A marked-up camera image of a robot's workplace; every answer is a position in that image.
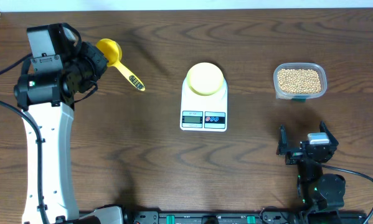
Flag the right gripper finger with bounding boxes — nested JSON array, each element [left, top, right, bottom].
[[319, 121, 338, 145], [278, 125, 288, 155]]

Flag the yellow measuring scoop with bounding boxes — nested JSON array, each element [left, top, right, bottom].
[[96, 39, 146, 91]]

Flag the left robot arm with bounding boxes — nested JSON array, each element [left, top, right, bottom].
[[14, 23, 125, 224]]

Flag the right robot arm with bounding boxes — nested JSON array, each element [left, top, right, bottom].
[[276, 121, 346, 223]]

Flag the white digital kitchen scale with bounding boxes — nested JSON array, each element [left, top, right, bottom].
[[179, 78, 228, 132]]

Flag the yellow plastic bowl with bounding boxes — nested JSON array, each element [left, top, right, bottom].
[[186, 62, 224, 96]]

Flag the clear plastic bean container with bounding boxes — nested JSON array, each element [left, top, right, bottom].
[[273, 62, 328, 101]]

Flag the soybeans in container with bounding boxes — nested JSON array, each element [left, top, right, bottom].
[[277, 68, 322, 94]]

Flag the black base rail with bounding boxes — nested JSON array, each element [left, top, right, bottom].
[[123, 209, 366, 224]]

